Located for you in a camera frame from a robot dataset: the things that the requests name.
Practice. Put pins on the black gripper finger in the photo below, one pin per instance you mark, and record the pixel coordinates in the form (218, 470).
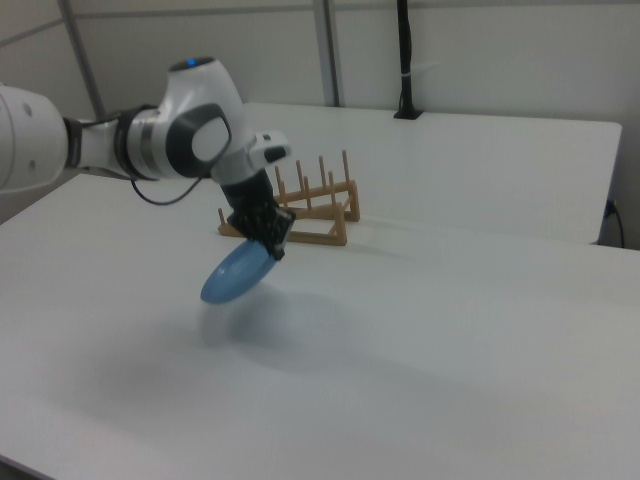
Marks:
(278, 251)

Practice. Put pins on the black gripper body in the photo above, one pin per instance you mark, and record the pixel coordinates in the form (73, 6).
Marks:
(255, 215)

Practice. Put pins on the blue plate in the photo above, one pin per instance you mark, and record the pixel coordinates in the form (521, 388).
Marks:
(235, 275)

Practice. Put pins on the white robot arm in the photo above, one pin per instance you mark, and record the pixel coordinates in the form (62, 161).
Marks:
(200, 100)

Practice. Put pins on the wooden plate rack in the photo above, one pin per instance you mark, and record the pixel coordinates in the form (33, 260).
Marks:
(320, 238)

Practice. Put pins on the black pole with white tie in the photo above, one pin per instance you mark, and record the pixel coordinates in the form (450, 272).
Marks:
(405, 50)

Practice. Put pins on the grey partition divider post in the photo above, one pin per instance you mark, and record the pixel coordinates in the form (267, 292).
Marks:
(330, 50)

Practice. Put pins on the grey partition corner post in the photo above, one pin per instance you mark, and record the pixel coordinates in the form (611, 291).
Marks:
(82, 55)

